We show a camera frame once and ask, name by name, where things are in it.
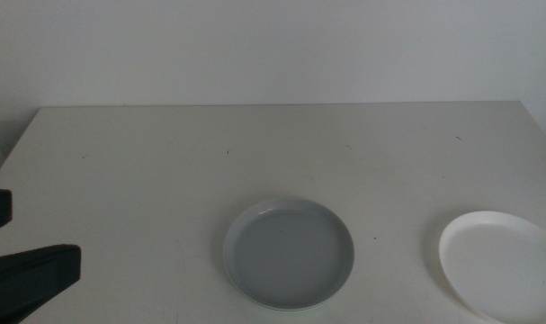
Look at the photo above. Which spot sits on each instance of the white shallow bowl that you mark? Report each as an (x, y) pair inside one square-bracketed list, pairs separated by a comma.
[(502, 270)]

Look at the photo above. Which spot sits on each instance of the grey shallow bowl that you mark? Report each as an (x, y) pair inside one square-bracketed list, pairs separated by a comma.
[(288, 256)]

